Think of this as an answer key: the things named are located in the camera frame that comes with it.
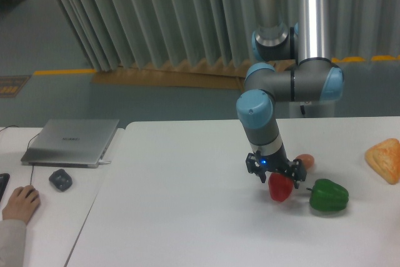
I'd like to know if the green bell pepper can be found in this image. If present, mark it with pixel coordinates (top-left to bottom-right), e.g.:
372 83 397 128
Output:
308 179 349 212

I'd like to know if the brown egg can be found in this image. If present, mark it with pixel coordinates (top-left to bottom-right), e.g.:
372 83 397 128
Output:
296 154 314 170

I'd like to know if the person's hand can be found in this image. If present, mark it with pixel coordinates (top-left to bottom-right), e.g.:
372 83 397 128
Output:
2 185 41 225

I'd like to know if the brown floor sign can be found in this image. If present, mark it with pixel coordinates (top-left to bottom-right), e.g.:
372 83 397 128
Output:
0 75 31 98

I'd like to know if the black keyboard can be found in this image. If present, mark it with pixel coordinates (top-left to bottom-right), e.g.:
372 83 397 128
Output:
0 173 10 201

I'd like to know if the beige sleeved forearm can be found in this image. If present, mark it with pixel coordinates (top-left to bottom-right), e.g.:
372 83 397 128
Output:
1 219 26 266

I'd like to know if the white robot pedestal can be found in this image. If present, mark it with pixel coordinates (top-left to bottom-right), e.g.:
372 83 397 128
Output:
289 101 336 118

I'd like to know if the silver closed laptop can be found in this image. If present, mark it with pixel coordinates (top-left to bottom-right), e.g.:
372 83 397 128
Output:
21 119 119 168

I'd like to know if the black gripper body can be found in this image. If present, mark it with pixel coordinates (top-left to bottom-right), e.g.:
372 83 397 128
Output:
246 144 293 176

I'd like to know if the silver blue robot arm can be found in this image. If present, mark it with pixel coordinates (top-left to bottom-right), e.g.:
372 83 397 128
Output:
236 0 344 186

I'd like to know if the brown cardboard sheet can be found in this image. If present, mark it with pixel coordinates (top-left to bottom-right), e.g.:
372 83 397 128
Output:
91 60 251 91

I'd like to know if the orange bread loaf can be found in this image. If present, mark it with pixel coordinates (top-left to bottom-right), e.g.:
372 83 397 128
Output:
364 138 399 184

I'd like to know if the grey-green pleated curtain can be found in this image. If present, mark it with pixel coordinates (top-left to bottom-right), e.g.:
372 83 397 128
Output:
56 0 399 71

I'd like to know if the black mouse cable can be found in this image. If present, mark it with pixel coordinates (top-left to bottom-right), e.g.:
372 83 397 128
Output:
0 125 43 188

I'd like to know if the red bell pepper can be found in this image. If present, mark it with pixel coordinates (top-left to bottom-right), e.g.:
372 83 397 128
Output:
268 173 293 202

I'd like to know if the black computer mouse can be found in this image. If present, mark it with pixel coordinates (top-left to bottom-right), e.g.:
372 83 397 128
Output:
26 189 39 203

